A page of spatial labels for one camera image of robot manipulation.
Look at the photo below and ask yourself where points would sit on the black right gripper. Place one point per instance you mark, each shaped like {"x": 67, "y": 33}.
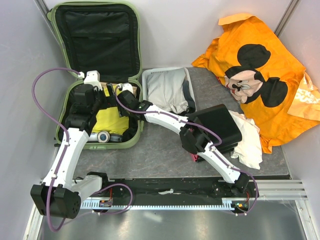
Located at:
{"x": 122, "y": 113}

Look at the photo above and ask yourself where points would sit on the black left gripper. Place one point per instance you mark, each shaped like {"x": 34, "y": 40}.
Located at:
{"x": 110, "y": 101}

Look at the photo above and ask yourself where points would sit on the yellow shorts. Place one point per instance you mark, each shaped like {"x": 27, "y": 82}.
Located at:
{"x": 109, "y": 120}

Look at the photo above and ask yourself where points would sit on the white perforated plastic basket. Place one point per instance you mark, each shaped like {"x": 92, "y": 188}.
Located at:
{"x": 147, "y": 75}

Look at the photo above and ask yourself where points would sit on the green hard-shell suitcase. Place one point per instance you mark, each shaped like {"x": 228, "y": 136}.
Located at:
{"x": 101, "y": 36}

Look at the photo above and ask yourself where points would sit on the grey white garment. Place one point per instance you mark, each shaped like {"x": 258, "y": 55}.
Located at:
{"x": 167, "y": 90}

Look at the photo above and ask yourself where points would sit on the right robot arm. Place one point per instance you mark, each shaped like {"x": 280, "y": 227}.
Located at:
{"x": 207, "y": 133}

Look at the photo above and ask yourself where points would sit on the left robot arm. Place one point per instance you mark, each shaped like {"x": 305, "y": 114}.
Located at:
{"x": 57, "y": 196}

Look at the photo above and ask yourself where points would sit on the beige pink folded garment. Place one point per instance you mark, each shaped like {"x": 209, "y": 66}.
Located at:
{"x": 115, "y": 91}

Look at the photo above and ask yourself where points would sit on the white tube with round cap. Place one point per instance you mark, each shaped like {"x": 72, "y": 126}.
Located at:
{"x": 101, "y": 137}

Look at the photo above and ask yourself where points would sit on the black box with pink ends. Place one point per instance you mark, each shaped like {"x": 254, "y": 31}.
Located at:
{"x": 218, "y": 119}

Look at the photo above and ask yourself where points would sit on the white crumpled cloth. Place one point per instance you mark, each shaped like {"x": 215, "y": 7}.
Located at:
{"x": 249, "y": 150}

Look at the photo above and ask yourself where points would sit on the orange cartoon mouse cloth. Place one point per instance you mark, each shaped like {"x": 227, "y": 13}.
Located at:
{"x": 262, "y": 76}

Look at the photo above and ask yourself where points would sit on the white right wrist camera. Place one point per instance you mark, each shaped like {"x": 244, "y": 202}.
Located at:
{"x": 125, "y": 87}

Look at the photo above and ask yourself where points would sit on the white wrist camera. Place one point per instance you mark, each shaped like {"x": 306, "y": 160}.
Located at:
{"x": 125, "y": 87}
{"x": 91, "y": 78}

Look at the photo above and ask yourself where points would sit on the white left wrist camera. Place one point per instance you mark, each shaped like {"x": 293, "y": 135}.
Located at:
{"x": 91, "y": 78}

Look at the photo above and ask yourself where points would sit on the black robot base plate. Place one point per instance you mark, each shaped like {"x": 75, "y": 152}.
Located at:
{"x": 184, "y": 190}

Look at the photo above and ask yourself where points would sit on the slotted cable duct rail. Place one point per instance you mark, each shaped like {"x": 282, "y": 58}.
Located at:
{"x": 97, "y": 204}

